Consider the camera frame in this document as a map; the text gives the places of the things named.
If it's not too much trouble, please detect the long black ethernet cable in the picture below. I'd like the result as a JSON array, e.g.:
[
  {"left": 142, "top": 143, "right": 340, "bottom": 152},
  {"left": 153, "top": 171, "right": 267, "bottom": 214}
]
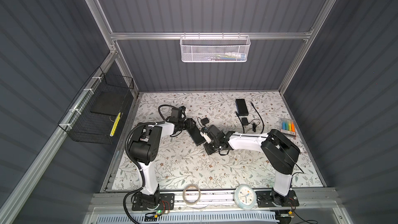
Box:
[{"left": 217, "top": 111, "right": 246, "bottom": 156}]

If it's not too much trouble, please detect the highlighter marker pack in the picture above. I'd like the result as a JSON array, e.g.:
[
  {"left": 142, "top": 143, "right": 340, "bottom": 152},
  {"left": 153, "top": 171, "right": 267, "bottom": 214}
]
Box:
[{"left": 279, "top": 118, "right": 296, "bottom": 137}]

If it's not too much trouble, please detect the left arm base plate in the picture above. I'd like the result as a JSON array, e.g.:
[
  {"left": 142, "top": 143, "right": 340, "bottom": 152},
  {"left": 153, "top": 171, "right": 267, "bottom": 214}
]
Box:
[{"left": 131, "top": 192, "right": 175, "bottom": 211}]

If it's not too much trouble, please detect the black wire basket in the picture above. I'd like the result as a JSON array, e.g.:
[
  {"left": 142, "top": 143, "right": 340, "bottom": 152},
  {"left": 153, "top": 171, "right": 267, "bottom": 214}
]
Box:
[{"left": 58, "top": 68, "right": 135, "bottom": 145}]

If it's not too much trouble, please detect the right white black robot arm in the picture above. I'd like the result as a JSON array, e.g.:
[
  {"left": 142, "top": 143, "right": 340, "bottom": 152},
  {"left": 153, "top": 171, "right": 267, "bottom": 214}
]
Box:
[{"left": 200, "top": 125, "right": 301, "bottom": 206}]

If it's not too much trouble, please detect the small black power adapter right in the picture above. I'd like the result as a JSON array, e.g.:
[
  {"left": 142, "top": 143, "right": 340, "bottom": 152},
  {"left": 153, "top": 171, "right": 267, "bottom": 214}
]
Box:
[{"left": 240, "top": 117, "right": 249, "bottom": 127}]

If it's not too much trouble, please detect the black power adapter left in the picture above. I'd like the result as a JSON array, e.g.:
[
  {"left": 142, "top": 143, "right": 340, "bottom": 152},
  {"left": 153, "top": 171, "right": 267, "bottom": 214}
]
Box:
[{"left": 200, "top": 117, "right": 209, "bottom": 125}]

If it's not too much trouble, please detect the black flat box in basket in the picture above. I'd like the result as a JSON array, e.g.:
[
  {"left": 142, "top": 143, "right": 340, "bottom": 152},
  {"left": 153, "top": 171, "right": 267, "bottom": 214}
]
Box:
[{"left": 90, "top": 92, "right": 125, "bottom": 117}]

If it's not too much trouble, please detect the clear tape roll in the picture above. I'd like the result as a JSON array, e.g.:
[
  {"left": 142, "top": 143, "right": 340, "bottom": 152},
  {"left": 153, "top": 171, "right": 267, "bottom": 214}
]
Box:
[{"left": 182, "top": 184, "right": 202, "bottom": 206}]

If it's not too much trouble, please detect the yellow black striped item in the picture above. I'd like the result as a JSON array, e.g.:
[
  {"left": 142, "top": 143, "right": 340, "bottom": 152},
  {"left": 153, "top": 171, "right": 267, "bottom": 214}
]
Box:
[{"left": 109, "top": 112, "right": 122, "bottom": 137}]

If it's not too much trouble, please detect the white round clock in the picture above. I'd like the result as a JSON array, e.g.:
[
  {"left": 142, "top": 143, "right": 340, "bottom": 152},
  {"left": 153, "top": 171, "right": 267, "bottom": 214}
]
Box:
[{"left": 233, "top": 184, "right": 257, "bottom": 211}]

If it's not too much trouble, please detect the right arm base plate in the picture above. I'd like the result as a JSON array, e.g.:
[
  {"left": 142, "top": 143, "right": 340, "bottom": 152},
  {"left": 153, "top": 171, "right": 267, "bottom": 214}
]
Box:
[{"left": 255, "top": 189, "right": 300, "bottom": 207}]

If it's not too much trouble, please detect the white wire mesh basket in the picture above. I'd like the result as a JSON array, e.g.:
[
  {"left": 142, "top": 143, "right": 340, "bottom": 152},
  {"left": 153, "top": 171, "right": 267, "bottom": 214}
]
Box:
[{"left": 179, "top": 35, "right": 251, "bottom": 63}]

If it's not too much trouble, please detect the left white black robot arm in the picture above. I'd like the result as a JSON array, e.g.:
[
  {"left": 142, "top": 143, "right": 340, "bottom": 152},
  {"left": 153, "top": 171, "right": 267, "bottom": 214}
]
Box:
[{"left": 124, "top": 105, "right": 196, "bottom": 208}]

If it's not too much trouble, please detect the floral table mat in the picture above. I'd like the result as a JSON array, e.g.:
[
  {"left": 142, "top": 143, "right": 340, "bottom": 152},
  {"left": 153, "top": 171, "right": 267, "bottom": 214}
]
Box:
[{"left": 111, "top": 91, "right": 324, "bottom": 191}]

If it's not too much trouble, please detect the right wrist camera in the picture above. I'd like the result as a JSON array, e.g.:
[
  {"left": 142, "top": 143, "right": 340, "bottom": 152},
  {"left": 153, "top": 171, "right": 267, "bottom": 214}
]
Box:
[{"left": 201, "top": 128, "right": 211, "bottom": 144}]

